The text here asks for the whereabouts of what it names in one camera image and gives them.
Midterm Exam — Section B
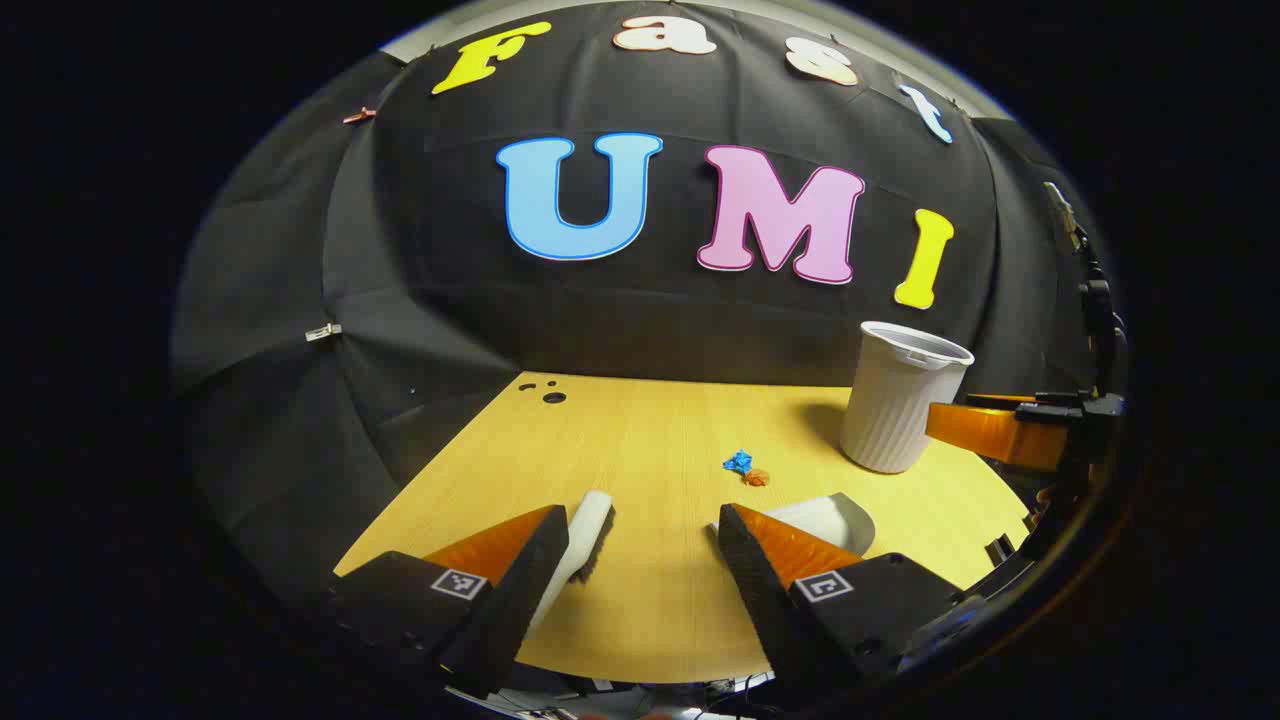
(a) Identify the grey dustpan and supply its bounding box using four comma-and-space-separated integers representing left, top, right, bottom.
712, 492, 877, 558

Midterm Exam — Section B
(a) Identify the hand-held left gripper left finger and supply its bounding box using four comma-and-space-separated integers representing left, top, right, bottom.
330, 505, 571, 701

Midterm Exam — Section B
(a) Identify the grey clamp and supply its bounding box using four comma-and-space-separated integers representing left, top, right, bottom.
1045, 182, 1087, 251

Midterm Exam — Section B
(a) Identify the white ribbed garbage bin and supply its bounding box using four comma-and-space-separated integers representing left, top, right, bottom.
840, 321, 976, 475

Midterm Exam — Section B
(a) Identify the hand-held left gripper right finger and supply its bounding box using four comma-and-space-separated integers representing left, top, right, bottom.
717, 503, 966, 701

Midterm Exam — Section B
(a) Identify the black backdrop cloth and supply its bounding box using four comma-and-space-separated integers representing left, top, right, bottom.
170, 0, 1111, 601

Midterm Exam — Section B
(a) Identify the small grey broom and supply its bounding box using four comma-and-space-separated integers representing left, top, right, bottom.
525, 490, 614, 636

